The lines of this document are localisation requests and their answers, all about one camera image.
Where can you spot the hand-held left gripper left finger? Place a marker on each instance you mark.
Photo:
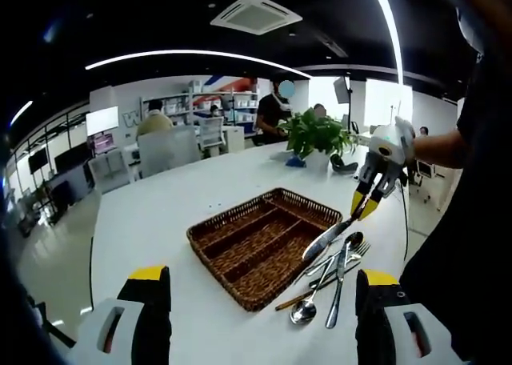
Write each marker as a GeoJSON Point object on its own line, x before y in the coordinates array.
{"type": "Point", "coordinates": [154, 321]}

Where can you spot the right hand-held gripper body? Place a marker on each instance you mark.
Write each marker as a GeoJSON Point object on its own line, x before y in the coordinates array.
{"type": "Point", "coordinates": [390, 145]}

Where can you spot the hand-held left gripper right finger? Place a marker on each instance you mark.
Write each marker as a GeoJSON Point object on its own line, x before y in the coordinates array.
{"type": "Point", "coordinates": [372, 325]}

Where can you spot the steel table knife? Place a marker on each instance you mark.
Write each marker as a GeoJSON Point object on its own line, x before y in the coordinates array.
{"type": "Point", "coordinates": [324, 241]}
{"type": "Point", "coordinates": [335, 301]}

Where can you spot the steel spoon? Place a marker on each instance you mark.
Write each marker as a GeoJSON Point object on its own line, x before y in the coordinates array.
{"type": "Point", "coordinates": [302, 313]}
{"type": "Point", "coordinates": [354, 239]}

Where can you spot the brown wicker storage tray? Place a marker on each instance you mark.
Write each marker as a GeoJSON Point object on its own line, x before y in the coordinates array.
{"type": "Point", "coordinates": [248, 253]}

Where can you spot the white storage shelf with bins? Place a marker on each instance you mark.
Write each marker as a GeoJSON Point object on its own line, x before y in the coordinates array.
{"type": "Point", "coordinates": [244, 101]}

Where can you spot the black curved device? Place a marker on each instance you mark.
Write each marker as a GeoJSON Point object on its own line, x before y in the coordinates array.
{"type": "Point", "coordinates": [343, 169]}

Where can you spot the potted green plant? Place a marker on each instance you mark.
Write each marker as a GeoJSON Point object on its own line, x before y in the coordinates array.
{"type": "Point", "coordinates": [316, 135]}

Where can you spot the blue cloth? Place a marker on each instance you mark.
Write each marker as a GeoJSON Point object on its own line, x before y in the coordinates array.
{"type": "Point", "coordinates": [297, 162]}

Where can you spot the studio light on stand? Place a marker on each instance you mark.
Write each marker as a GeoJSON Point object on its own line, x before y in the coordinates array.
{"type": "Point", "coordinates": [341, 89]}

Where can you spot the black stand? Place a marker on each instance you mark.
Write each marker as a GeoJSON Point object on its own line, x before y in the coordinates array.
{"type": "Point", "coordinates": [60, 335]}

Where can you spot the person's black clothed torso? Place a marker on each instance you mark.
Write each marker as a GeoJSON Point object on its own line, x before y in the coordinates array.
{"type": "Point", "coordinates": [460, 281]}

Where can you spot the straight ceiling light strip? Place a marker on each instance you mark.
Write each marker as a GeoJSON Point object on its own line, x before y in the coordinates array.
{"type": "Point", "coordinates": [390, 29]}

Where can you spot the white low cabinet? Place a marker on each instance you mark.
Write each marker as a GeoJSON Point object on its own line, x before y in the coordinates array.
{"type": "Point", "coordinates": [234, 139]}

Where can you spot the white mesh office chair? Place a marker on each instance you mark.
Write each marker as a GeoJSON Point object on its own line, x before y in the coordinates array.
{"type": "Point", "coordinates": [211, 131]}

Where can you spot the frosted white chair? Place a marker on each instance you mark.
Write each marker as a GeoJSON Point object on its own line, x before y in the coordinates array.
{"type": "Point", "coordinates": [168, 151]}

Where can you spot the large black monitor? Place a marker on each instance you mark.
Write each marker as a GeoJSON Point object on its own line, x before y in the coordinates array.
{"type": "Point", "coordinates": [72, 157]}

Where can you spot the monitor with pink picture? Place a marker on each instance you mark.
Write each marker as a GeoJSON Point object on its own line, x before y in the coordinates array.
{"type": "Point", "coordinates": [105, 143]}

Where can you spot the white ceiling air conditioner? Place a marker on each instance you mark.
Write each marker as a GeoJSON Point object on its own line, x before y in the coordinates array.
{"type": "Point", "coordinates": [256, 14]}

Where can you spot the small black monitor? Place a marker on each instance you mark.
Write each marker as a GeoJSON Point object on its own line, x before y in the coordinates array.
{"type": "Point", "coordinates": [38, 159]}

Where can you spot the lit white screen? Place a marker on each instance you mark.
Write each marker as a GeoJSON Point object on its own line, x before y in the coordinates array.
{"type": "Point", "coordinates": [102, 120]}

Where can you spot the long curved ceiling light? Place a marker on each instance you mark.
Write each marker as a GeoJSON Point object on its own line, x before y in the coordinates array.
{"type": "Point", "coordinates": [192, 52]}

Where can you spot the short ceiling light strip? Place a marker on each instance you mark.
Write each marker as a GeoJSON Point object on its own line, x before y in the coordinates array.
{"type": "Point", "coordinates": [22, 112]}

